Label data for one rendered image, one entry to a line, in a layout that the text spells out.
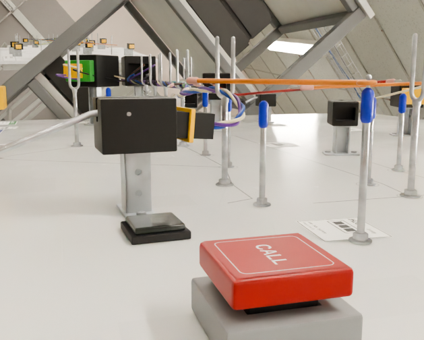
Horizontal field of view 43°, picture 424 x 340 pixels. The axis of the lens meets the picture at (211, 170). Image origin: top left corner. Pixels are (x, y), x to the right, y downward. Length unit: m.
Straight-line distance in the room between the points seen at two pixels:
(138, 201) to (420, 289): 0.22
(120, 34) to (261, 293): 7.90
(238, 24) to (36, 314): 1.33
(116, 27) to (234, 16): 6.57
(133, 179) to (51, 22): 7.56
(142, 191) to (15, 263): 0.12
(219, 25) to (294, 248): 1.30
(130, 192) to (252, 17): 1.18
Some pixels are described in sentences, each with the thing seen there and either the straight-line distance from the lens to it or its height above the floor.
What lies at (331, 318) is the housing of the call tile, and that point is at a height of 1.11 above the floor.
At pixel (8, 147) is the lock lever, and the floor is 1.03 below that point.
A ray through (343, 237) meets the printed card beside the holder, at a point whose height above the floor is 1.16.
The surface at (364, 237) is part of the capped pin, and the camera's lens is 0.36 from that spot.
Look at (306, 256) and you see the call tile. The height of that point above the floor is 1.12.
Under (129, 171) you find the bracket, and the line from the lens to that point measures 0.41.
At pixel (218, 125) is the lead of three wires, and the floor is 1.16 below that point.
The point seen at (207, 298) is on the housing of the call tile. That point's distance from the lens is 0.23.
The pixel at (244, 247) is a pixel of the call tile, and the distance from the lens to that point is 0.23.
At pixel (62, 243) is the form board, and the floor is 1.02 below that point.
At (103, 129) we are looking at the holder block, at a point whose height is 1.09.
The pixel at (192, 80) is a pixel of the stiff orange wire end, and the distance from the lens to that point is 0.43.
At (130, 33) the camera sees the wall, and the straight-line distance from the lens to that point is 8.10.
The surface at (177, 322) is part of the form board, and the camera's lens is 0.25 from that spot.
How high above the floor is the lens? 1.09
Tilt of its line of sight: 5 degrees up
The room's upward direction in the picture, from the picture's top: 48 degrees clockwise
